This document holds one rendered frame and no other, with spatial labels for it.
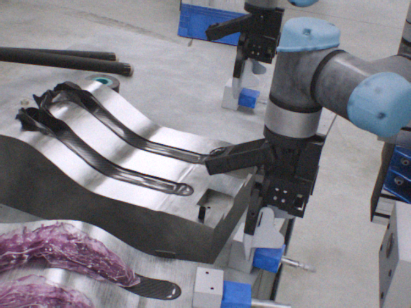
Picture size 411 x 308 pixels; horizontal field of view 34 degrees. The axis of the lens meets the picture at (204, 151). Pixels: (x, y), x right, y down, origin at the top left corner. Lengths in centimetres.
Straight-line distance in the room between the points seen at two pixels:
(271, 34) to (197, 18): 279
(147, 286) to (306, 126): 30
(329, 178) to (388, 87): 220
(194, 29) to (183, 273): 341
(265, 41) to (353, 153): 185
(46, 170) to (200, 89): 64
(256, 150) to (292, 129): 7
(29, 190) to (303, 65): 49
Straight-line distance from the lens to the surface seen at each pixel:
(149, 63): 173
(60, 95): 119
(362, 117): 81
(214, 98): 159
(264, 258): 104
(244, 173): 116
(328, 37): 86
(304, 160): 94
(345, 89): 82
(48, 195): 109
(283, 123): 90
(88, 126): 115
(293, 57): 87
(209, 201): 108
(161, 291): 92
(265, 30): 148
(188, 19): 426
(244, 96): 153
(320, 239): 259
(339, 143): 331
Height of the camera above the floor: 146
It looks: 29 degrees down
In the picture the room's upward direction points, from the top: 9 degrees clockwise
